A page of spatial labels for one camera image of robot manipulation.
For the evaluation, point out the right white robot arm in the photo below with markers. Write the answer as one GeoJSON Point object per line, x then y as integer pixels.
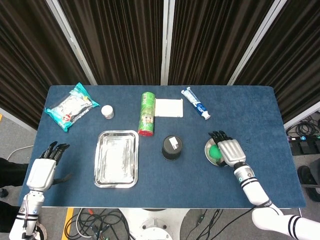
{"type": "Point", "coordinates": [255, 190]}

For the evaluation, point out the teal snack bag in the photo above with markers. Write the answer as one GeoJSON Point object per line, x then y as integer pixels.
{"type": "Point", "coordinates": [70, 107]}

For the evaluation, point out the green ball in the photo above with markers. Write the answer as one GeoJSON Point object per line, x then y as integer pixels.
{"type": "Point", "coordinates": [214, 152]}

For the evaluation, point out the black cylindrical container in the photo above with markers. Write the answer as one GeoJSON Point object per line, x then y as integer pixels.
{"type": "Point", "coordinates": [172, 147]}

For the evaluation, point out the green chips can red lid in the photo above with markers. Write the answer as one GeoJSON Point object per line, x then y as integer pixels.
{"type": "Point", "coordinates": [147, 112]}

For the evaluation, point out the rectangular steel tray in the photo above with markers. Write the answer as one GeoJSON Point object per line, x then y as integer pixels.
{"type": "Point", "coordinates": [116, 160]}

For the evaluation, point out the blue table cloth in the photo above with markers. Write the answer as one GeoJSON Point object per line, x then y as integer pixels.
{"type": "Point", "coordinates": [175, 182]}

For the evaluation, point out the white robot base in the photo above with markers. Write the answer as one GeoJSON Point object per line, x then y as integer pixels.
{"type": "Point", "coordinates": [152, 225]}

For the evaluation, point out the small white jar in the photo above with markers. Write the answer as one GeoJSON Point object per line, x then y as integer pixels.
{"type": "Point", "coordinates": [107, 112]}

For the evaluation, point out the blue white toothpaste tube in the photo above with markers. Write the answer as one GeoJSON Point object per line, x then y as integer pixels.
{"type": "Point", "coordinates": [196, 103]}

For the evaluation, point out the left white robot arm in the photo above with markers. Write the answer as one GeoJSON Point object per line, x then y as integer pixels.
{"type": "Point", "coordinates": [27, 215]}

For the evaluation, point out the round steel plate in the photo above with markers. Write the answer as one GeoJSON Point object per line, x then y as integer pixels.
{"type": "Point", "coordinates": [207, 156]}

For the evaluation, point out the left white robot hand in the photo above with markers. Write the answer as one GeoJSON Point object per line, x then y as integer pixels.
{"type": "Point", "coordinates": [41, 172]}

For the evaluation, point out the white plastic box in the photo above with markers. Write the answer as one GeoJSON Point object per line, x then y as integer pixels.
{"type": "Point", "coordinates": [168, 108]}

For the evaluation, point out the white partition post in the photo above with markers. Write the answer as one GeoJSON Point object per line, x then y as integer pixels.
{"type": "Point", "coordinates": [72, 42]}
{"type": "Point", "coordinates": [167, 42]}
{"type": "Point", "coordinates": [257, 42]}

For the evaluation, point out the dark brown curtain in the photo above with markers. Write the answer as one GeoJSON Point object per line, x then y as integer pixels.
{"type": "Point", "coordinates": [212, 37]}
{"type": "Point", "coordinates": [295, 62]}
{"type": "Point", "coordinates": [30, 62]}
{"type": "Point", "coordinates": [117, 37]}

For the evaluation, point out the white sneaker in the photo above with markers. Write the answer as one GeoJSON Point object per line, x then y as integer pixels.
{"type": "Point", "coordinates": [42, 232]}

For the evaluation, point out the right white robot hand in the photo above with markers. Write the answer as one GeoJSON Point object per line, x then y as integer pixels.
{"type": "Point", "coordinates": [231, 151]}

